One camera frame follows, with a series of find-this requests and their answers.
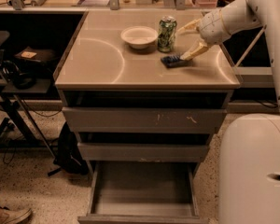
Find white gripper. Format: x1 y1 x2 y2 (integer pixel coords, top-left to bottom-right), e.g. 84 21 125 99
176 9 231 61

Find dark blue rxbar wrapper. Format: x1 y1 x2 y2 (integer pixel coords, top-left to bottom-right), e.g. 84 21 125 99
161 55 190 68

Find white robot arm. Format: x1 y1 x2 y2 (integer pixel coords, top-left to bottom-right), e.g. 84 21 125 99
179 0 280 224

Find grey drawer cabinet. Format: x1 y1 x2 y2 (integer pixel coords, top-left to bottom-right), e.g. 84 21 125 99
51 9 243 179

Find top drawer front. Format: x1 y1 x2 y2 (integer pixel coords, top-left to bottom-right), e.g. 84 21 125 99
63 107 227 133

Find middle drawer front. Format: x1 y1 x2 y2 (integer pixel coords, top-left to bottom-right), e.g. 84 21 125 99
77 143 209 162

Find open bottom drawer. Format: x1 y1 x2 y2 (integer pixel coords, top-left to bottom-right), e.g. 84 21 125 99
77 161 208 224

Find green soda can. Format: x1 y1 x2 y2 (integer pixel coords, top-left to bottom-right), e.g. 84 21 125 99
158 16 177 53

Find white bowl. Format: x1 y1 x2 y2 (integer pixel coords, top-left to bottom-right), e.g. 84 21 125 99
120 26 158 49

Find stick with white tip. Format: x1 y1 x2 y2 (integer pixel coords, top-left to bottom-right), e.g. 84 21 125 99
234 27 266 67

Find black box with label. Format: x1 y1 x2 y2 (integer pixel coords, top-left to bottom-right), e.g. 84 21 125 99
14 47 58 65

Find black backpack on floor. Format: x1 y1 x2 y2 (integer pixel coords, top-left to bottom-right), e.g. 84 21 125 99
48 123 89 176

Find black headphones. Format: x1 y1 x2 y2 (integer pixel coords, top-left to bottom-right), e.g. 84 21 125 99
2 61 36 90

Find black tripod stand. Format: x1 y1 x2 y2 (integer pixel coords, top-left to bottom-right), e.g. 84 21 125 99
0 31 57 161

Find brown shoe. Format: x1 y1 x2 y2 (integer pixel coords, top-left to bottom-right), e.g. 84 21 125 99
0 207 32 224

